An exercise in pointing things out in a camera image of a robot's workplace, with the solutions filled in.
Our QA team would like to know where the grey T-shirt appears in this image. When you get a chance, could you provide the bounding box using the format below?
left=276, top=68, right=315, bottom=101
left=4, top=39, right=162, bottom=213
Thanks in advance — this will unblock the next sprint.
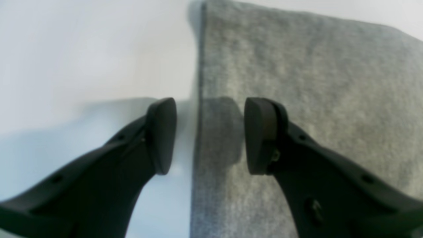
left=190, top=0, right=422, bottom=238

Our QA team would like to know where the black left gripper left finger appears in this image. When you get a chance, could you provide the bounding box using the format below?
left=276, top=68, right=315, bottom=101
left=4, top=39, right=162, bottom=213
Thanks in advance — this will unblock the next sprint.
left=0, top=98, right=177, bottom=238

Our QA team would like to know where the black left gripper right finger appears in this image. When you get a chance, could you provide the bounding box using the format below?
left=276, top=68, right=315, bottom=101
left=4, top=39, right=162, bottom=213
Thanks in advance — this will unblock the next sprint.
left=244, top=97, right=423, bottom=238

